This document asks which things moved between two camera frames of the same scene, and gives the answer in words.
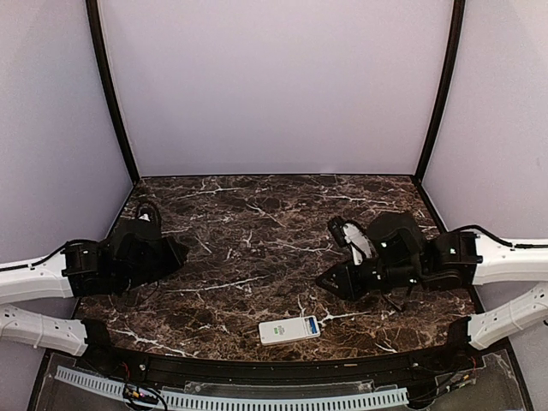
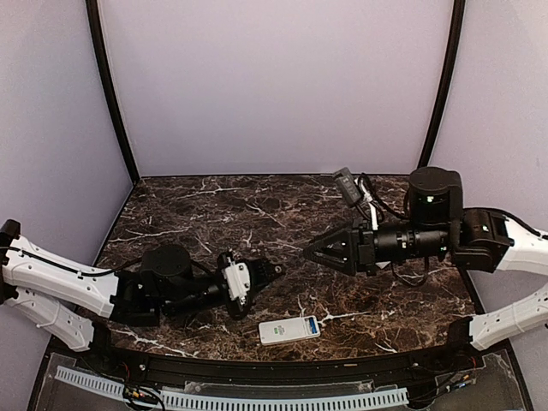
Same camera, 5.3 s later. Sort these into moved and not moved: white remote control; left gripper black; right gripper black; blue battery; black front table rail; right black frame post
Moved: left gripper black; right gripper black
Not moved: black front table rail; right black frame post; white remote control; blue battery
